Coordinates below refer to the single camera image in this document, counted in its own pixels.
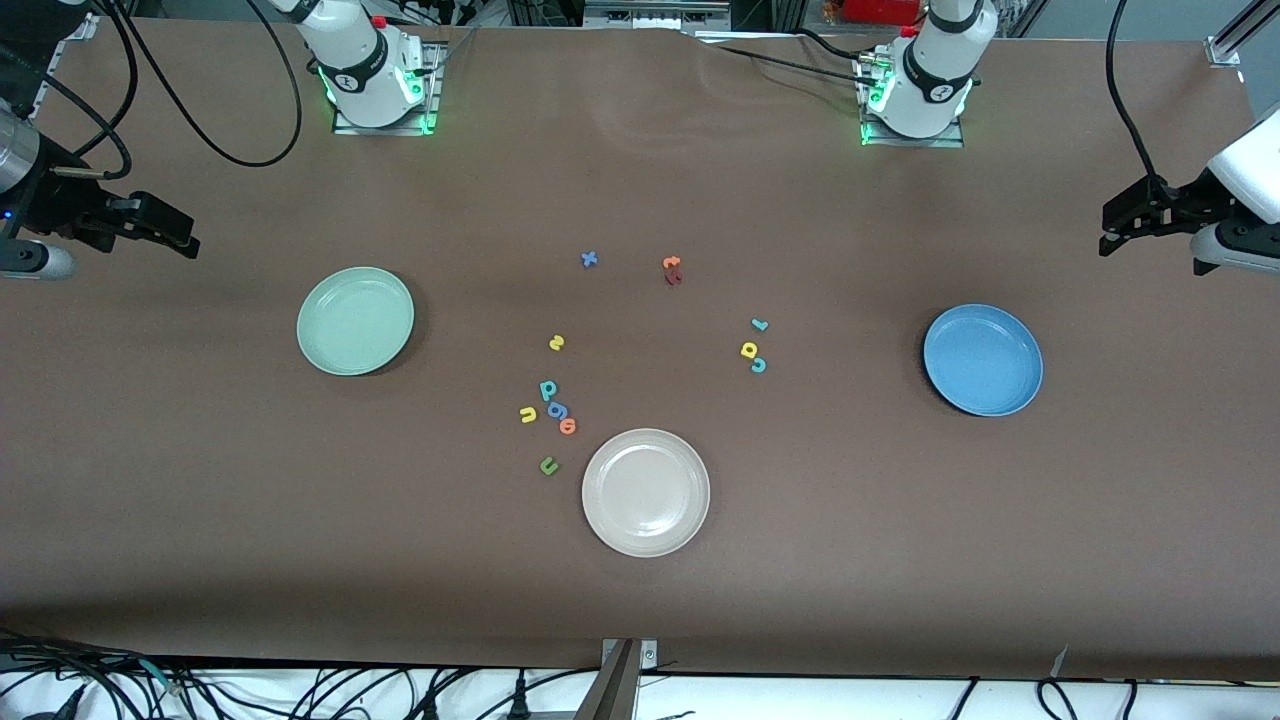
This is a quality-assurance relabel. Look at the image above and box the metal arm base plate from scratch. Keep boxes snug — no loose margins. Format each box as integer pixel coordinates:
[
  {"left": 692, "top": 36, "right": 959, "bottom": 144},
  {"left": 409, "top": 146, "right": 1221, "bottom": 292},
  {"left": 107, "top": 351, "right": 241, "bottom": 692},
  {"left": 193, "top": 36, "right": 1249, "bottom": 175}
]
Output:
[
  {"left": 332, "top": 42, "right": 447, "bottom": 137},
  {"left": 858, "top": 52, "right": 967, "bottom": 150}
]

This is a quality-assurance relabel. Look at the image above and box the red box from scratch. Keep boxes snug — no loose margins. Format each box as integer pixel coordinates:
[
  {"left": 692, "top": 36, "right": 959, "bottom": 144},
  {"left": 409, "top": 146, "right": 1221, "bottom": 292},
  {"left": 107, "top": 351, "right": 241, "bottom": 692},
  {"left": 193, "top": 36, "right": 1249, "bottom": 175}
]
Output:
[{"left": 840, "top": 0, "right": 927, "bottom": 26}]

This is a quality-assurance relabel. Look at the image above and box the grey equipment rack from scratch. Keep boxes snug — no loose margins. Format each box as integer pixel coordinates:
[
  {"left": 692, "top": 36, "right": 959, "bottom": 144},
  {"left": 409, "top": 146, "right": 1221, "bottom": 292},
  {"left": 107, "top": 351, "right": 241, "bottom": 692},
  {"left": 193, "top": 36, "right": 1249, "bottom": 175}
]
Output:
[{"left": 583, "top": 0, "right": 737, "bottom": 32}]

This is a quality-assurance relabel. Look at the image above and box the beige plate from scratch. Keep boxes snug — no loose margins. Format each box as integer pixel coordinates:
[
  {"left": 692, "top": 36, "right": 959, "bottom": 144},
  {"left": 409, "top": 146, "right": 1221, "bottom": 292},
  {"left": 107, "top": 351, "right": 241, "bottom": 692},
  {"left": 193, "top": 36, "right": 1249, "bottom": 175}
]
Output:
[{"left": 581, "top": 428, "right": 711, "bottom": 558}]

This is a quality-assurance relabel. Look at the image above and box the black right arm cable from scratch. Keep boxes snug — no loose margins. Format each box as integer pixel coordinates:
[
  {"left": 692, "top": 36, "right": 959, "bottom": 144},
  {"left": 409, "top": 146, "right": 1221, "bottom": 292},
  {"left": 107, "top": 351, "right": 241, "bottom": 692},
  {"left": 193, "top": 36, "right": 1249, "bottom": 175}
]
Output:
[{"left": 40, "top": 0, "right": 304, "bottom": 183}]

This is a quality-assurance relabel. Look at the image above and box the green plate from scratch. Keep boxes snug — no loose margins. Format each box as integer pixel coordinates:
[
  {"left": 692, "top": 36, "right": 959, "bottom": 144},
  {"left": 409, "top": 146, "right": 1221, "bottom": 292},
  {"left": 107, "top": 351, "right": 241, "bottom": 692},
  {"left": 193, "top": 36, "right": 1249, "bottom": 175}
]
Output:
[{"left": 297, "top": 266, "right": 416, "bottom": 377}]

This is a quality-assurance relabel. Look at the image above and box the brown table mat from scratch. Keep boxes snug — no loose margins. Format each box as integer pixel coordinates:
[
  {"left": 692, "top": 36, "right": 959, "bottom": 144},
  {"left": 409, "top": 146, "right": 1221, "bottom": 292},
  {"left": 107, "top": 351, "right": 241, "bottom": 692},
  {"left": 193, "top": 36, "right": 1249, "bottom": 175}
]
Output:
[{"left": 0, "top": 18, "right": 1280, "bottom": 683}]

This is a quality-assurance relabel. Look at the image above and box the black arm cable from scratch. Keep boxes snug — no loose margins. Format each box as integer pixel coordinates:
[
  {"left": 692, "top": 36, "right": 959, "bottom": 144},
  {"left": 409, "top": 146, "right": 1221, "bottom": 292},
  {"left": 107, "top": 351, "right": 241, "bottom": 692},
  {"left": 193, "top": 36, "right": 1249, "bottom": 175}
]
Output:
[
  {"left": 40, "top": 0, "right": 304, "bottom": 183},
  {"left": 1104, "top": 0, "right": 1167, "bottom": 191}
]

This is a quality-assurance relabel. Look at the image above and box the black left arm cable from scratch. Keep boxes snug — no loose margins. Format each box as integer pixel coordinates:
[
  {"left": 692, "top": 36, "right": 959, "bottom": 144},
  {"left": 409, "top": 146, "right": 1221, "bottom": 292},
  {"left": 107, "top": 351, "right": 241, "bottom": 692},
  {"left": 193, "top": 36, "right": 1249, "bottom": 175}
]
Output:
[{"left": 1104, "top": 0, "right": 1167, "bottom": 191}]

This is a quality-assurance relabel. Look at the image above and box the aluminium post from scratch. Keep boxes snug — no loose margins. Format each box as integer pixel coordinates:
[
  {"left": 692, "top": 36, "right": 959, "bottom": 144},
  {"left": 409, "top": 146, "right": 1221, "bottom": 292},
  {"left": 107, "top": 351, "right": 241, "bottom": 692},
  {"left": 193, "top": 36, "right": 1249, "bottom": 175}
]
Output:
[{"left": 574, "top": 638, "right": 659, "bottom": 720}]

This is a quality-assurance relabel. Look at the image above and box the blue plate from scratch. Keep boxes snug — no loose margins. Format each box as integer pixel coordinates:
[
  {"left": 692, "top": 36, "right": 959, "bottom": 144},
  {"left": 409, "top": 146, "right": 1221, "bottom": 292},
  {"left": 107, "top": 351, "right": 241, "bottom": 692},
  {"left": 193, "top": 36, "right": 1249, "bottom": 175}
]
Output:
[{"left": 922, "top": 304, "right": 1044, "bottom": 417}]

